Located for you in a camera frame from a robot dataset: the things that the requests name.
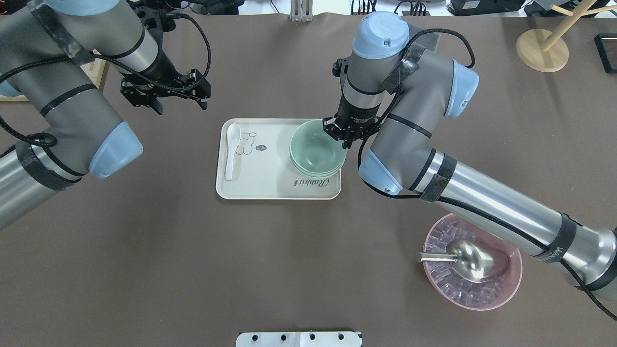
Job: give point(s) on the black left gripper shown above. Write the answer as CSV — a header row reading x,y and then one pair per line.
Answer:
x,y
161,71

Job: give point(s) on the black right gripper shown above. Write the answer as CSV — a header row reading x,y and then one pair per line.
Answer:
x,y
355,113

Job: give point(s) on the green bowl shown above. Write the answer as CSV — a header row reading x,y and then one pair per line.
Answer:
x,y
311,146
317,174
318,168

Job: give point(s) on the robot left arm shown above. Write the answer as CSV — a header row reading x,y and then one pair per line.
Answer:
x,y
43,47

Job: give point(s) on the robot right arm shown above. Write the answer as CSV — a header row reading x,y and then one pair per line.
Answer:
x,y
396,86

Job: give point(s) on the green bowl on tray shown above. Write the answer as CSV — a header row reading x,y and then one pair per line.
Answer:
x,y
317,174

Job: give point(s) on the white ceramic spoon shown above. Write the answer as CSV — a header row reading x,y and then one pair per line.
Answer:
x,y
233,136

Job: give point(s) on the wooden cutting board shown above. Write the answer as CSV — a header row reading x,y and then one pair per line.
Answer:
x,y
94,70

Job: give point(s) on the cream serving tray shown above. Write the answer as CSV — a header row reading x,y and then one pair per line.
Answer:
x,y
263,169

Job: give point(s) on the metal ice scoop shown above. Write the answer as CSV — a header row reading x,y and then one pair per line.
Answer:
x,y
471,260

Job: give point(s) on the pink bowl with ice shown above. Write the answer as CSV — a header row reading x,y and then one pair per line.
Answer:
x,y
462,292

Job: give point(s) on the wooden cup tree stand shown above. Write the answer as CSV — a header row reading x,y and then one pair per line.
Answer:
x,y
546,51

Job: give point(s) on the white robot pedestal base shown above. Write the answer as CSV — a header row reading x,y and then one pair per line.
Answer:
x,y
300,339

